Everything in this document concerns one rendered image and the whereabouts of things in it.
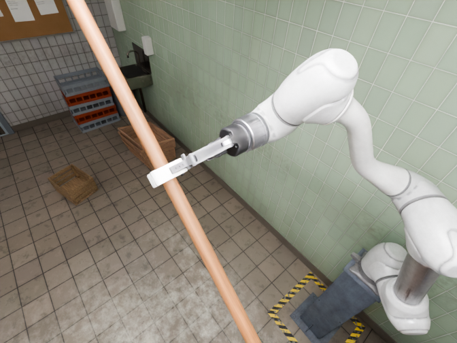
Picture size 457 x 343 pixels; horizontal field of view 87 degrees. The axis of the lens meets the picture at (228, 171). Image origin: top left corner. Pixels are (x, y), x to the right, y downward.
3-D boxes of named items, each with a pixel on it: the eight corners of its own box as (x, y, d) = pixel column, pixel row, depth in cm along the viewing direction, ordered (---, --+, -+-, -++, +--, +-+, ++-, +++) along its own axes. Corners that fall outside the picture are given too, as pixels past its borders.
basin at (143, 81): (159, 116, 375) (147, 52, 308) (137, 123, 358) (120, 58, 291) (145, 103, 399) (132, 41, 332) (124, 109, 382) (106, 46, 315)
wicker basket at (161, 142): (146, 164, 302) (141, 147, 283) (122, 143, 327) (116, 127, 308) (176, 147, 329) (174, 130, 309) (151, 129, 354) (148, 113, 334)
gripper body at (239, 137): (256, 146, 56) (225, 162, 51) (238, 154, 63) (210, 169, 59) (241, 117, 55) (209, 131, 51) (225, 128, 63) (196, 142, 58)
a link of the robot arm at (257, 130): (254, 149, 66) (238, 158, 63) (239, 119, 65) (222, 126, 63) (275, 139, 58) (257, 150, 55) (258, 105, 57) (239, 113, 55)
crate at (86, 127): (120, 120, 399) (117, 112, 388) (83, 133, 369) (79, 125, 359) (110, 109, 419) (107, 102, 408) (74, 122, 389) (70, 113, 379)
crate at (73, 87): (110, 86, 356) (107, 75, 345) (66, 97, 327) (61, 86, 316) (100, 76, 376) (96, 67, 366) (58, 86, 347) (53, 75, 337)
